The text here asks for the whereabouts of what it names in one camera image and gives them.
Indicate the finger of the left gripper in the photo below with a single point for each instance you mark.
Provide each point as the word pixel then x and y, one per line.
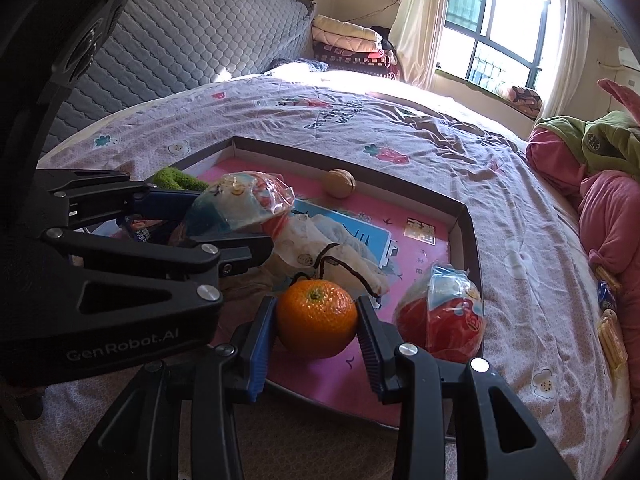
pixel 148 202
pixel 236 252

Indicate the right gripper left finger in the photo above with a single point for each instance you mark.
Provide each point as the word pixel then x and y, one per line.
pixel 139 435

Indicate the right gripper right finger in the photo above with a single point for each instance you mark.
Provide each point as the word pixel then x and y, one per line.
pixel 497 437

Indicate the blue snack packet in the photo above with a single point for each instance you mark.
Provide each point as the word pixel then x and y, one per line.
pixel 137 229

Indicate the blue ball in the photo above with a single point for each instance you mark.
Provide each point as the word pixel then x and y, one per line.
pixel 240 202

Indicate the white cloth drawstring pouch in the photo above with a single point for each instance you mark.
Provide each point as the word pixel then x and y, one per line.
pixel 313 248

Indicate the orange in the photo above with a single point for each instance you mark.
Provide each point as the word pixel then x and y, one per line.
pixel 316 319

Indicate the walnut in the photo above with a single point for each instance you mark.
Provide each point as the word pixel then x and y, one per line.
pixel 339 183

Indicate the red ball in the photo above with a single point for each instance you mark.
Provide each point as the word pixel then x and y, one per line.
pixel 442 312

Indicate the shallow dark cardboard box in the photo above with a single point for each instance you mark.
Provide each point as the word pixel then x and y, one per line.
pixel 462 242

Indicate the pink patterned bed sheet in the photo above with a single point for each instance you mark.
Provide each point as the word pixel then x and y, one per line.
pixel 539 294

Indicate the yellow wafer snack pack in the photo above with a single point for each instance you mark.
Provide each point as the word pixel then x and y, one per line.
pixel 611 340

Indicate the pink and blue book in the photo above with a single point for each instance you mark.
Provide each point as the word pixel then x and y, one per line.
pixel 396 241

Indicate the small blue candy wrapper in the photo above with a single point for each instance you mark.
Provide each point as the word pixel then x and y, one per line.
pixel 606 298

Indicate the grey quilted headboard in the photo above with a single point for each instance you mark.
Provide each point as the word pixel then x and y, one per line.
pixel 162 47

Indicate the dark pillow by headboard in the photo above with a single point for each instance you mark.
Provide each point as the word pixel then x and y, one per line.
pixel 312 66

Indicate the stack of folded blankets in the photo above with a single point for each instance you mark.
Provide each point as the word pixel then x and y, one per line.
pixel 348 46

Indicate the pink crumpled quilt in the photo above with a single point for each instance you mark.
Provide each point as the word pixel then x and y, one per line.
pixel 607 203

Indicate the green blanket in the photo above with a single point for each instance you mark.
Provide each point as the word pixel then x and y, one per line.
pixel 608 143

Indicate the cream left curtain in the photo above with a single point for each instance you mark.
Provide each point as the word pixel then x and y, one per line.
pixel 416 34

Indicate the patterned cushion on sill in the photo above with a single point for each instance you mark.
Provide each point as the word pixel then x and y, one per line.
pixel 526 101

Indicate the sheer right curtain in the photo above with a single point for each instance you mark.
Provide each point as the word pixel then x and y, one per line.
pixel 570 58

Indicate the white air conditioner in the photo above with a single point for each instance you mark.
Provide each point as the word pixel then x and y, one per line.
pixel 627 58

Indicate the window with dark frame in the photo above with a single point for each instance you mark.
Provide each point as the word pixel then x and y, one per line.
pixel 495 43

